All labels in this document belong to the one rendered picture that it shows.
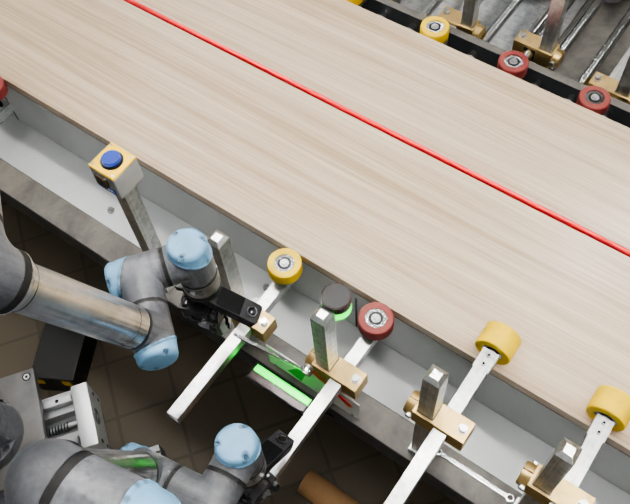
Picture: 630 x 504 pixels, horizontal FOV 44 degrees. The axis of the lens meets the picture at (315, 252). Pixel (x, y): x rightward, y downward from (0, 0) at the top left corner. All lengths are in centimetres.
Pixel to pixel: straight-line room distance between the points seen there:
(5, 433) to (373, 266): 84
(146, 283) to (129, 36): 108
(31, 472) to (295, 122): 127
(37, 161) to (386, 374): 123
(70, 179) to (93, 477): 154
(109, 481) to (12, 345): 199
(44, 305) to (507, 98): 134
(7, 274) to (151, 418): 161
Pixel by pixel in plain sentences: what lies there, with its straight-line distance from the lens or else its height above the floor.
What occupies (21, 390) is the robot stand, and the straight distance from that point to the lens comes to 166.
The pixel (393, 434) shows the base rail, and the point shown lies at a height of 70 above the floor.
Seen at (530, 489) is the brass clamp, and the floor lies 96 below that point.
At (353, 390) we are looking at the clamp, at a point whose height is 87.
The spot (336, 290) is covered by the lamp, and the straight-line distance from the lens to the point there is 154.
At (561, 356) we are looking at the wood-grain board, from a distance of 175.
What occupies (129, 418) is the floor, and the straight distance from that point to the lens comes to 271.
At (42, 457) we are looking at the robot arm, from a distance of 103.
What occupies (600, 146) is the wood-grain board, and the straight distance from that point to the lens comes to 207.
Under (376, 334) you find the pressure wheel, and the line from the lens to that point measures 172.
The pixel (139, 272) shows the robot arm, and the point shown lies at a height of 127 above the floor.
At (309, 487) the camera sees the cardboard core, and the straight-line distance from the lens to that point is 247.
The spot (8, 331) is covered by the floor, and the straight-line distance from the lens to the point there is 299.
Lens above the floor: 247
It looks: 59 degrees down
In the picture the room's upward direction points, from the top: 6 degrees counter-clockwise
